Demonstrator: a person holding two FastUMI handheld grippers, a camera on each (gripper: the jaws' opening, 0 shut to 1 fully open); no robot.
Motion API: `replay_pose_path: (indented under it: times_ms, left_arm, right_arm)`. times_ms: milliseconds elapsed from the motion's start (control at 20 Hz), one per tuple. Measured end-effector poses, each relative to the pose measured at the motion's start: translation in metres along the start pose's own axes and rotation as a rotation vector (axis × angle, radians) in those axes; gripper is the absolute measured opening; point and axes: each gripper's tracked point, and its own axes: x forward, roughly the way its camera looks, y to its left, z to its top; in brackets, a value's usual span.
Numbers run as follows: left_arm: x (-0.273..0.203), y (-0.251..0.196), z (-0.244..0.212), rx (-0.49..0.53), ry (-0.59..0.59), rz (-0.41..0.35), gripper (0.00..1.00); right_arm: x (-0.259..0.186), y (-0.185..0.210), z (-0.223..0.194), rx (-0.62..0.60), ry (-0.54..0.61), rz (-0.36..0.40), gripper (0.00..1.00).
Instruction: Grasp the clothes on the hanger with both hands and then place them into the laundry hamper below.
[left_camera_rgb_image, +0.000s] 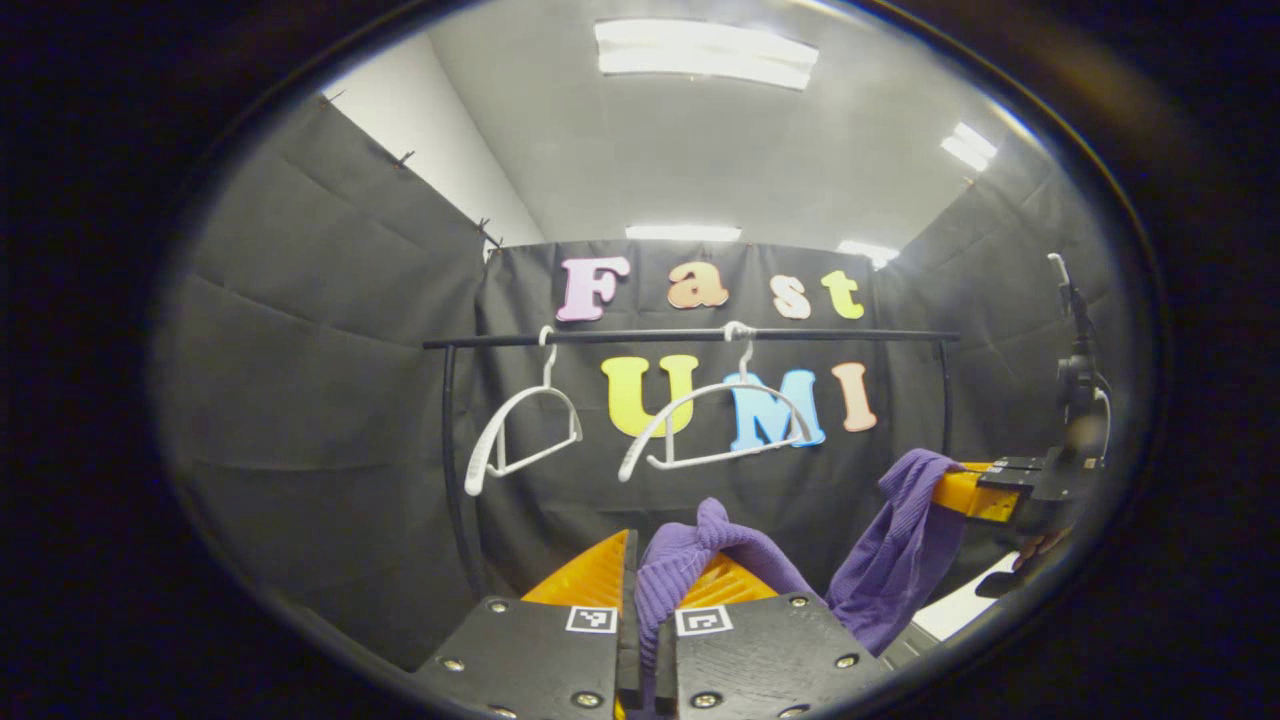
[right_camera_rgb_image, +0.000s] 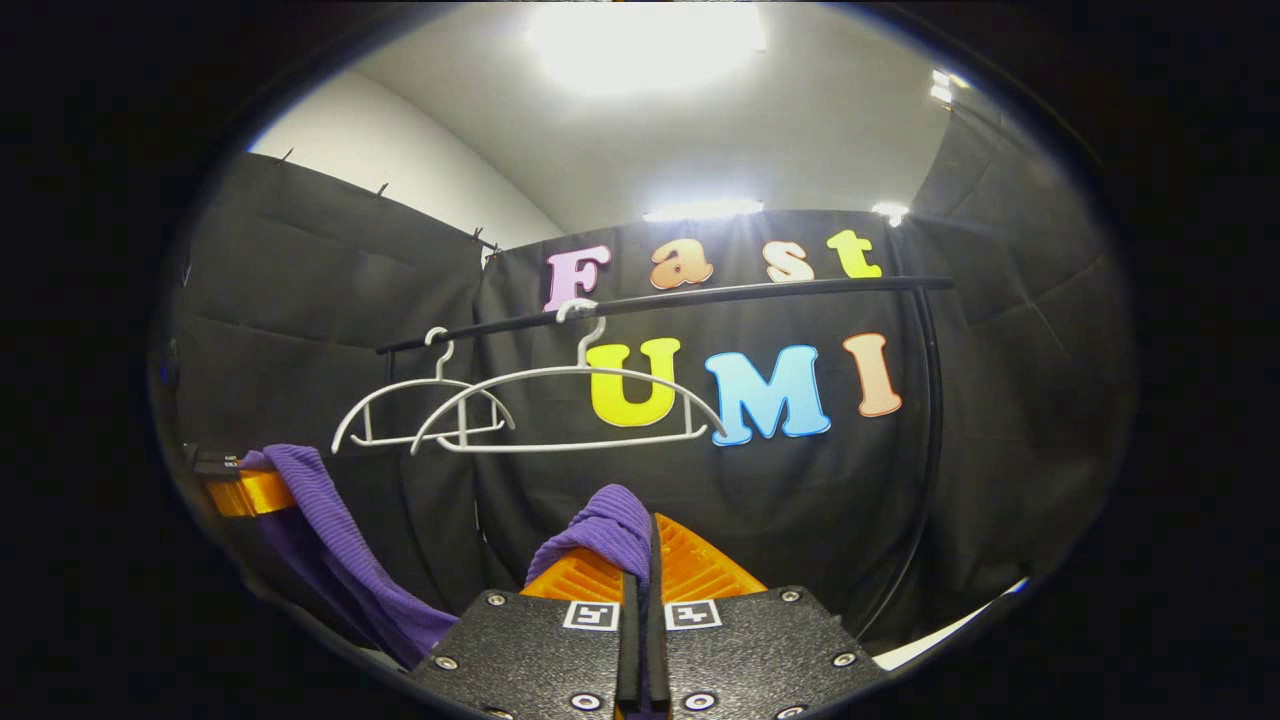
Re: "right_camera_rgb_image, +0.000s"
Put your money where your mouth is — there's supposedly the white clothes hanger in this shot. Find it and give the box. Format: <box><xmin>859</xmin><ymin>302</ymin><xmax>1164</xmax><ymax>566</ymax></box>
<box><xmin>332</xmin><ymin>326</ymin><xmax>516</xmax><ymax>456</ymax></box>
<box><xmin>410</xmin><ymin>298</ymin><xmax>729</xmax><ymax>454</ymax></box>

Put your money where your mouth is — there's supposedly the black clothes rack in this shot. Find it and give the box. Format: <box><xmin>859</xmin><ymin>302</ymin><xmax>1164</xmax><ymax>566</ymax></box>
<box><xmin>375</xmin><ymin>276</ymin><xmax>956</xmax><ymax>641</ymax></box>

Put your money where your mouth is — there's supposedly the purple knit jacket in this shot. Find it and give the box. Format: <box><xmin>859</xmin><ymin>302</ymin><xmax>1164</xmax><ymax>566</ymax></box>
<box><xmin>235</xmin><ymin>443</ymin><xmax>661</xmax><ymax>720</ymax></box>

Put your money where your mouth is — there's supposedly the black backdrop cloth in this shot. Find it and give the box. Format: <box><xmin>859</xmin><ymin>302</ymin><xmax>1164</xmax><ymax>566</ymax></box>
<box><xmin>150</xmin><ymin>105</ymin><xmax>1136</xmax><ymax>661</ymax></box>

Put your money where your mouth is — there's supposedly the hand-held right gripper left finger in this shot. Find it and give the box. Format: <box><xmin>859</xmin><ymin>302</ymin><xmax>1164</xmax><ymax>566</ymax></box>
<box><xmin>410</xmin><ymin>545</ymin><xmax>641</xmax><ymax>720</ymax></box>

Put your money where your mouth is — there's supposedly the large ceiling light panel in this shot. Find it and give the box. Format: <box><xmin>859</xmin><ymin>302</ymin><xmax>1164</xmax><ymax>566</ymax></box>
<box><xmin>525</xmin><ymin>5</ymin><xmax>766</xmax><ymax>96</ymax></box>

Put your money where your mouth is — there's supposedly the ceiling light strip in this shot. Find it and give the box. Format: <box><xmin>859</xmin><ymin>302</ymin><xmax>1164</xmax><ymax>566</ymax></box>
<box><xmin>643</xmin><ymin>198</ymin><xmax>763</xmax><ymax>223</ymax></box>

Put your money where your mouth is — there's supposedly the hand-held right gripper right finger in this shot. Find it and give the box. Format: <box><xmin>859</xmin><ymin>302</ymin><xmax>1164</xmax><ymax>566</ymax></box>
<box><xmin>645</xmin><ymin>512</ymin><xmax>886</xmax><ymax>720</ymax></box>

